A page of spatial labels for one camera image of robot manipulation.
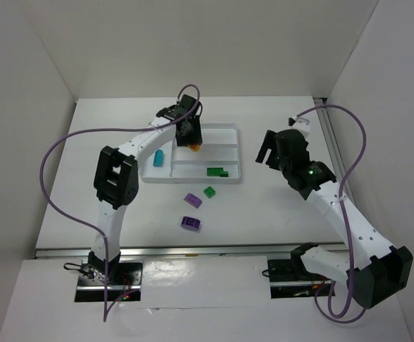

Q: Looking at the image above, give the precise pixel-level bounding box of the yellow butterfly lego brick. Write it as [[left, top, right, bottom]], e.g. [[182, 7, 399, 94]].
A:
[[188, 145, 201, 152]]

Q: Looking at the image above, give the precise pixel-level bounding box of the teal long lego brick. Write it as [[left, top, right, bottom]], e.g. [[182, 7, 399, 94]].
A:
[[152, 149, 165, 167]]

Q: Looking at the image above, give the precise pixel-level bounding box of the green long lego brick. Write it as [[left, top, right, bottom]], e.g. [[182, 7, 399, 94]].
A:
[[207, 167, 224, 177]]

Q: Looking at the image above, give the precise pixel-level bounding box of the purple curved lego brick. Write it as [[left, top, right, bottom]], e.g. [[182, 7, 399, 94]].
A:
[[184, 193, 202, 209]]

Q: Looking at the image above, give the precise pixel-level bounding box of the purple flower lego brick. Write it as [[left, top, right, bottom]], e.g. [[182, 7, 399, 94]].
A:
[[180, 216, 201, 231]]

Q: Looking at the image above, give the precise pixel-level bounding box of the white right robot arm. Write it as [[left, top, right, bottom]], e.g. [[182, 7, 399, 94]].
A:
[[256, 129, 413, 309]]

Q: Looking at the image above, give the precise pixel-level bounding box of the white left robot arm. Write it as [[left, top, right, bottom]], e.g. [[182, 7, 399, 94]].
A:
[[88, 94, 202, 281]]

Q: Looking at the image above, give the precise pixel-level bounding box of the white compartment tray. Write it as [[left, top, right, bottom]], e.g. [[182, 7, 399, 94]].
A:
[[140, 123, 241, 184]]

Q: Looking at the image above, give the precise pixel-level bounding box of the green square lego brick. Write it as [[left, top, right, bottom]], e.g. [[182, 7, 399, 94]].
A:
[[203, 186, 216, 198]]

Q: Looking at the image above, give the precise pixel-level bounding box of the aluminium side rail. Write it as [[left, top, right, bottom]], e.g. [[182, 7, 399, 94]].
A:
[[316, 108, 346, 182]]

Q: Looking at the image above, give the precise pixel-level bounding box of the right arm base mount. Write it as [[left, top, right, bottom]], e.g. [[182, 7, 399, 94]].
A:
[[262, 259, 331, 299]]

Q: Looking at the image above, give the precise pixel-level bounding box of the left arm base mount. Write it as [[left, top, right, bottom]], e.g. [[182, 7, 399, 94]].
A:
[[63, 262, 143, 303]]

